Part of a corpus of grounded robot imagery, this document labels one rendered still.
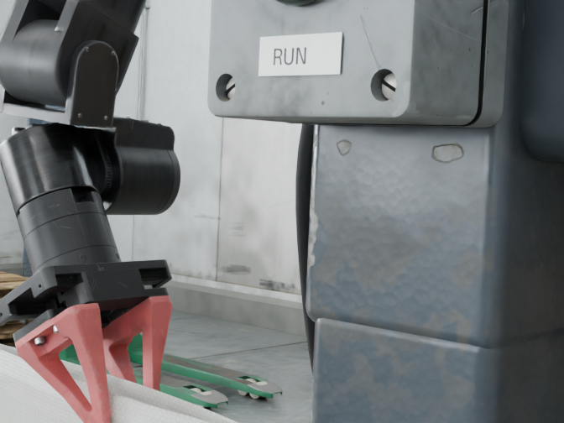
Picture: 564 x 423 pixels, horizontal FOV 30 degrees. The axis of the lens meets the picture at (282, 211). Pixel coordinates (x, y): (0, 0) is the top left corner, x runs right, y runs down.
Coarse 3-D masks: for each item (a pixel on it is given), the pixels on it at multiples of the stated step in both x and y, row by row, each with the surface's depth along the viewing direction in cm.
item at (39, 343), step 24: (48, 312) 65; (72, 312) 63; (96, 312) 64; (24, 336) 66; (48, 336) 66; (72, 336) 64; (96, 336) 64; (24, 360) 67; (48, 360) 66; (96, 360) 64; (72, 384) 66; (96, 384) 64; (72, 408) 66; (96, 408) 64
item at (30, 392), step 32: (0, 352) 77; (0, 384) 77; (32, 384) 73; (128, 384) 68; (0, 416) 77; (32, 416) 73; (64, 416) 69; (128, 416) 64; (160, 416) 61; (192, 416) 63
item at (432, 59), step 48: (240, 0) 30; (336, 0) 28; (384, 0) 27; (432, 0) 27; (480, 0) 28; (240, 48) 30; (384, 48) 27; (432, 48) 27; (480, 48) 28; (240, 96) 30; (288, 96) 29; (336, 96) 28; (384, 96) 27; (432, 96) 27
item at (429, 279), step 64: (512, 0) 30; (512, 64) 30; (320, 128) 34; (384, 128) 32; (448, 128) 31; (512, 128) 30; (320, 192) 34; (384, 192) 32; (448, 192) 31; (512, 192) 30; (320, 256) 34; (384, 256) 32; (448, 256) 31; (512, 256) 30; (320, 320) 34; (384, 320) 32; (448, 320) 31; (512, 320) 31; (320, 384) 34; (384, 384) 33; (448, 384) 31; (512, 384) 31
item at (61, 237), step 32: (64, 192) 68; (96, 192) 70; (32, 224) 68; (64, 224) 67; (96, 224) 68; (32, 256) 68; (64, 256) 67; (96, 256) 67; (32, 288) 64; (64, 288) 64; (0, 320) 66
